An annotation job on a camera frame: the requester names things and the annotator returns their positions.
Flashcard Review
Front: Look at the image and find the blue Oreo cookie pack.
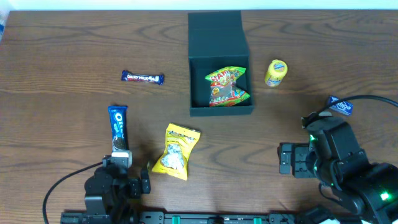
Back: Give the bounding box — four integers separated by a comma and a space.
108, 105, 128, 152

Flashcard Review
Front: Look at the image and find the yellow snack bag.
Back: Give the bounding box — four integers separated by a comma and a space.
152, 123, 201, 180

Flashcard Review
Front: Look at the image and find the green Haribo gummy bag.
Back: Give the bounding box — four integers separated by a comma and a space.
205, 66, 251, 107

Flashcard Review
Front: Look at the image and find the Dairy Milk chocolate bar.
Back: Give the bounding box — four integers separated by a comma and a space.
121, 70, 164, 85

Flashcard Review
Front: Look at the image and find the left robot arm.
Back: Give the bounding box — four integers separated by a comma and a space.
60, 164, 151, 224

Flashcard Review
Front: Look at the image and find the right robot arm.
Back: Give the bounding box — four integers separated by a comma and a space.
277, 142, 397, 223

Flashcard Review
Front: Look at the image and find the blue Eclipse mint box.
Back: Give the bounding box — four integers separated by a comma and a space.
327, 95, 354, 116

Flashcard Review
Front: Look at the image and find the yellow candy bottle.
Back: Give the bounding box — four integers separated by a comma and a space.
264, 59, 288, 87

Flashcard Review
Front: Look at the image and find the dark green open box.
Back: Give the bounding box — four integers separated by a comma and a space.
188, 11, 254, 116

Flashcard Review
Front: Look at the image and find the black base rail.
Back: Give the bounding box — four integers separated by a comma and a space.
60, 212, 314, 224

